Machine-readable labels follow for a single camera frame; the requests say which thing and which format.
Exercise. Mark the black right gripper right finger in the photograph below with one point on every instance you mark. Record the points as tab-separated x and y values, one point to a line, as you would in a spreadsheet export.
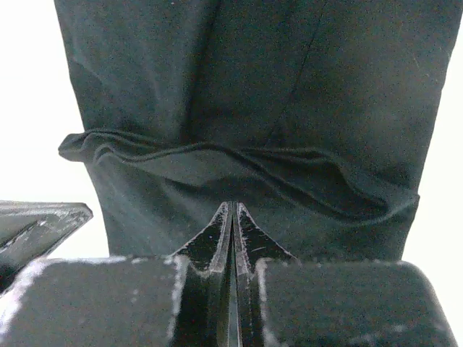
283	301

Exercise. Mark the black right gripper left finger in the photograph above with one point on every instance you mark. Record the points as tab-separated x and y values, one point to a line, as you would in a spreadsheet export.
177	300

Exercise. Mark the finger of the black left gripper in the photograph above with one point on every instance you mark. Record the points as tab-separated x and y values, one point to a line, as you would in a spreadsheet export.
35	229

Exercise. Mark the black t-shirt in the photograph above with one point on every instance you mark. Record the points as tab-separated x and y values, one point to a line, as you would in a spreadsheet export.
316	115

